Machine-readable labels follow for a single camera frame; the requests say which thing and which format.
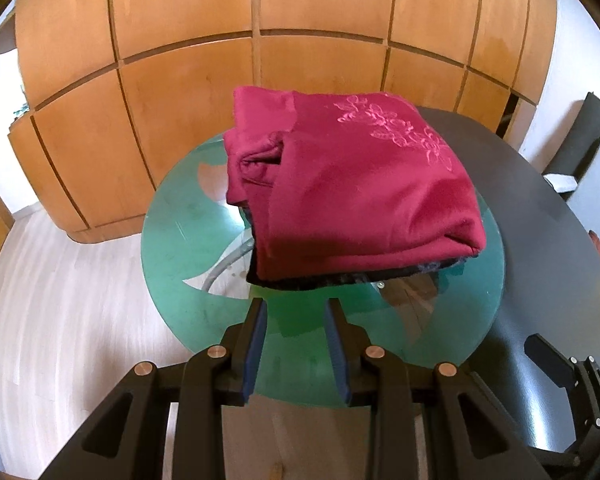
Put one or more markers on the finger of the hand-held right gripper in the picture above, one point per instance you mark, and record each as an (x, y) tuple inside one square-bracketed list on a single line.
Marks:
[(560, 457), (550, 360)]

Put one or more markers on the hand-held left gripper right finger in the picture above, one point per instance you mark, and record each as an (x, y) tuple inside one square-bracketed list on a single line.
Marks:
[(337, 355)]

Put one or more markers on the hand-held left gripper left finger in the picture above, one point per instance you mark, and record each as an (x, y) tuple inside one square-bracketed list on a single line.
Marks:
[(254, 355)]

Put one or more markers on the dark red garment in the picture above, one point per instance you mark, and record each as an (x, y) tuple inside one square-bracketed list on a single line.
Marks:
[(355, 185)]

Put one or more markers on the dark folded cloth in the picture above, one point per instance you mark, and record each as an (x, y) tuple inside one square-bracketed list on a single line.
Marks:
[(330, 282)]

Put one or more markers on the round glass table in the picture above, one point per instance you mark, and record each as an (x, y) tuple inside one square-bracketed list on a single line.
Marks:
[(190, 260)]

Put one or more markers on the black table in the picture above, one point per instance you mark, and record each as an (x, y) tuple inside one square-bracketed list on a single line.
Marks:
[(530, 240)]

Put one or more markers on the white cloth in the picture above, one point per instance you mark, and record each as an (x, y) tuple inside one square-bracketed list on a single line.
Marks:
[(560, 182)]

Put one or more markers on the black chair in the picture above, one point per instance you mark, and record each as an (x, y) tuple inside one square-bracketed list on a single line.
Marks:
[(580, 135)]

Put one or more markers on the wooden wardrobe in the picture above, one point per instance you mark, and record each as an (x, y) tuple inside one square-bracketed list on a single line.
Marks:
[(180, 35)]

